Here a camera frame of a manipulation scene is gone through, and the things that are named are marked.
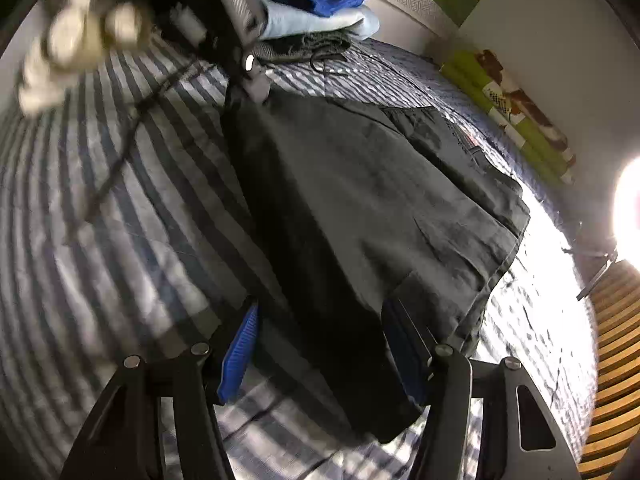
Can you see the striped bed sheet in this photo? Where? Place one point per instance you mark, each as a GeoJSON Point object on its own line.
{"type": "Point", "coordinates": [125, 270]}

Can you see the brown floral folded blanket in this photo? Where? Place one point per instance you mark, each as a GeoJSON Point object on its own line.
{"type": "Point", "coordinates": [525, 102]}

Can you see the wooden slatted radiator cover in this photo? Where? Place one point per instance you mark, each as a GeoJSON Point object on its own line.
{"type": "Point", "coordinates": [615, 360]}

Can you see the black tripod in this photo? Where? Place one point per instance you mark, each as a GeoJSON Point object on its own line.
{"type": "Point", "coordinates": [597, 270]}

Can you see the black pants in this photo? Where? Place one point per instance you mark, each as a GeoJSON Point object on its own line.
{"type": "Point", "coordinates": [350, 210]}

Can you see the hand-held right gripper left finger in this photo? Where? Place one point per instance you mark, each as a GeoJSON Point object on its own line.
{"type": "Point", "coordinates": [239, 360]}

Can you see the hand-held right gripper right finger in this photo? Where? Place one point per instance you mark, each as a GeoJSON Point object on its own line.
{"type": "Point", "coordinates": [406, 355]}

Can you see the dark folded cloth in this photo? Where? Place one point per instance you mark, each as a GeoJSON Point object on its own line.
{"type": "Point", "coordinates": [300, 45]}

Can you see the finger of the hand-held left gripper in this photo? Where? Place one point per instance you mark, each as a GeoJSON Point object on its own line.
{"type": "Point", "coordinates": [252, 72]}

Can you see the person's left hand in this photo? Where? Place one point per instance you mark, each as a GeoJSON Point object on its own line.
{"type": "Point", "coordinates": [75, 35]}

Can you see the light blue folded cloth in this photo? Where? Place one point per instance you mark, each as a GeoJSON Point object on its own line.
{"type": "Point", "coordinates": [320, 22]}

